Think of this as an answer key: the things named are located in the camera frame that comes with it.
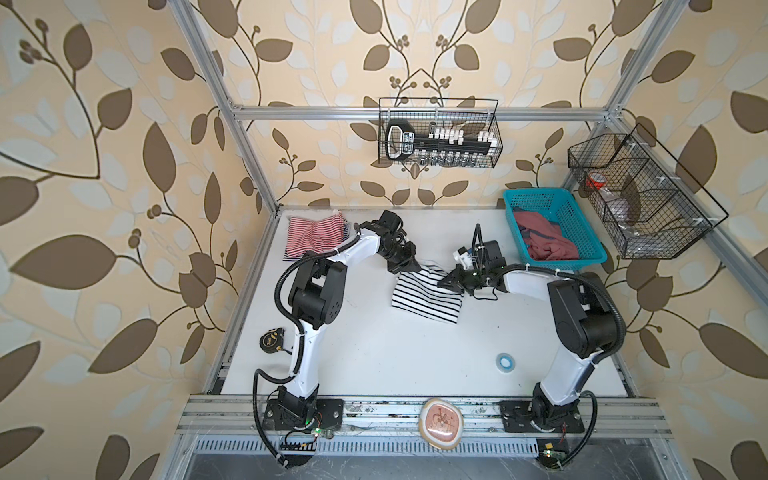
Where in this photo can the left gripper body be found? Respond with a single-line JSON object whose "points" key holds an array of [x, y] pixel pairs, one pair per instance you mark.
{"points": [[399, 255]]}

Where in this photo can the maroon tank top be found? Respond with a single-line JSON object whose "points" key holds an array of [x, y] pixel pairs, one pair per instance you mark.
{"points": [[543, 239]]}

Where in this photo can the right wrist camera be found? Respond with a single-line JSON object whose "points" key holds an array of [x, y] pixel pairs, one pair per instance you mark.
{"points": [[465, 258]]}

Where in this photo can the back wire basket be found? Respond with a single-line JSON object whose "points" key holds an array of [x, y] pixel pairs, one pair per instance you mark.
{"points": [[478, 114]]}

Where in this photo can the black tool in basket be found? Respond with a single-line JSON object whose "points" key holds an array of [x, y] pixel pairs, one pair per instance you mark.
{"points": [[402, 141]]}

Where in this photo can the right wire basket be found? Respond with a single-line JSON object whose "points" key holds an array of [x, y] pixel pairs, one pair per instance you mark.
{"points": [[654, 206]]}

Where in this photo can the wire basket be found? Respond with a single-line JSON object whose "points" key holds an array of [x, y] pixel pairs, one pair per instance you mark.
{"points": [[654, 206], [478, 114]]}

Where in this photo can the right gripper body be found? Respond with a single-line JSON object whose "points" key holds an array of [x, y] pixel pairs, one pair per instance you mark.
{"points": [[468, 279]]}

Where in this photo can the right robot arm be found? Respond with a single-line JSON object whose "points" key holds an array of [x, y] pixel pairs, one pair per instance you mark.
{"points": [[587, 323]]}

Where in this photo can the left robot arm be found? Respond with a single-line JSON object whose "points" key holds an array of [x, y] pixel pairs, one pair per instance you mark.
{"points": [[310, 294]]}

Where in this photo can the blue tape roll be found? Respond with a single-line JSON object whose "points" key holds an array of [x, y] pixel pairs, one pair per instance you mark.
{"points": [[505, 363]]}

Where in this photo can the teal plastic basket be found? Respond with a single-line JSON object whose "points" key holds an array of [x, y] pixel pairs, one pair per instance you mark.
{"points": [[556, 205]]}

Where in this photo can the black white striped tank top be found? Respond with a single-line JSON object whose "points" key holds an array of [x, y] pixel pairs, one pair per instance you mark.
{"points": [[418, 293]]}

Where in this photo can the red striped folded tank top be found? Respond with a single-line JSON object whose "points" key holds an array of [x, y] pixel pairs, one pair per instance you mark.
{"points": [[318, 236]]}

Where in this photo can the pink round badge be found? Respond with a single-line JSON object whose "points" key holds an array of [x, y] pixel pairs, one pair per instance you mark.
{"points": [[441, 424]]}

